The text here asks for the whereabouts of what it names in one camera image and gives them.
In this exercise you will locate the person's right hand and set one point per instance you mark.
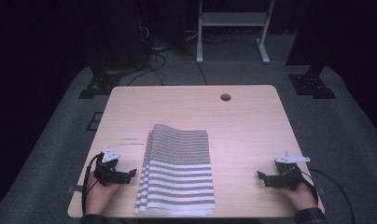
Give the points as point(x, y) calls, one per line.
point(301, 199)

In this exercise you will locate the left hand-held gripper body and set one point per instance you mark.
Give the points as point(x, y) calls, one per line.
point(107, 174)

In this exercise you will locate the white metal stand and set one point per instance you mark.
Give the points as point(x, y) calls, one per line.
point(233, 18)

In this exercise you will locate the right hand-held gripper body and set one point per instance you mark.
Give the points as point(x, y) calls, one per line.
point(286, 179)

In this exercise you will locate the grey tape strip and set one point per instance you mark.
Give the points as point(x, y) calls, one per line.
point(321, 190)
point(75, 188)

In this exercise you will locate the grey white striped cloth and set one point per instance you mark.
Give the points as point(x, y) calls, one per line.
point(177, 174)

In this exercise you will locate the person's left hand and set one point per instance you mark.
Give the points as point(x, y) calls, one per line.
point(98, 197)

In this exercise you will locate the black stand base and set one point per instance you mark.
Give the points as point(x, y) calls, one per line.
point(311, 84)
point(98, 84)

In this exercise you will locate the black floor socket frame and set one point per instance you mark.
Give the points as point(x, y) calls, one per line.
point(94, 121)

